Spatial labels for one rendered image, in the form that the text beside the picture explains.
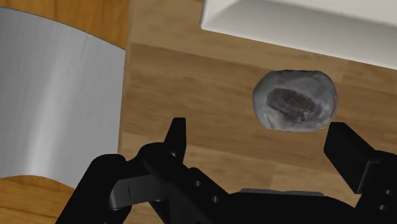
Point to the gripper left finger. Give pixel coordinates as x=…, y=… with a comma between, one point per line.
x=161, y=173

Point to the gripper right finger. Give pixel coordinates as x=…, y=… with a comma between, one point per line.
x=353, y=155

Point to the grey round stone bowl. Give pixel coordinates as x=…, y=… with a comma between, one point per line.
x=294, y=100

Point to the silver metal cylinder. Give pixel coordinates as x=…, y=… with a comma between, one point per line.
x=59, y=102

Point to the white rectangular box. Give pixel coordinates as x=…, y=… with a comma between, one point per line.
x=304, y=28

